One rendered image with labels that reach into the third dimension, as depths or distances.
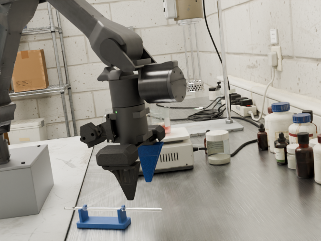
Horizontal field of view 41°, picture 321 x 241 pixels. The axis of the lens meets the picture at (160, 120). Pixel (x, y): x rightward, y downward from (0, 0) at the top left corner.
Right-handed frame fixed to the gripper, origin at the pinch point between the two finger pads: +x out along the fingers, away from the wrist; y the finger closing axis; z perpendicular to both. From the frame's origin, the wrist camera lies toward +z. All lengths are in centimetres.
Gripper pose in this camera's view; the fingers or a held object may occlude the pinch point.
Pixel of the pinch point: (137, 172)
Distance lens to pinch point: 77.9
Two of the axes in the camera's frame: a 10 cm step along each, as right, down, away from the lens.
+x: 1.2, 9.8, 1.7
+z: -9.4, 0.6, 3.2
